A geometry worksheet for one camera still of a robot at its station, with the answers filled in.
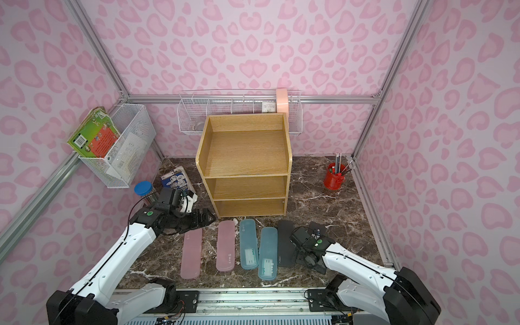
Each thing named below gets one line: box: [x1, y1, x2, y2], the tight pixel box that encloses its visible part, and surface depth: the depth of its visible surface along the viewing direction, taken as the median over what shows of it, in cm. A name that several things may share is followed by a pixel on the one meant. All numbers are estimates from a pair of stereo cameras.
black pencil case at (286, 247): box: [277, 220, 296, 268], surface depth 87 cm
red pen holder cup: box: [323, 162, 347, 191], surface depth 103 cm
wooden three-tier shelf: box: [195, 112, 293, 219], surface depth 84 cm
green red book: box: [67, 106, 122, 158], surface depth 73 cm
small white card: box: [261, 101, 277, 114], surface depth 94 cm
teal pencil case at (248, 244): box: [239, 218, 259, 271], surface depth 88 cm
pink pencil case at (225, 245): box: [215, 220, 236, 272], surface depth 88 cm
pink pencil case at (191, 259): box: [180, 228, 203, 280], surface depth 85 cm
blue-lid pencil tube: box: [133, 180, 154, 197], surface depth 84 cm
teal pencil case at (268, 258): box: [258, 226, 278, 281], surface depth 84 cm
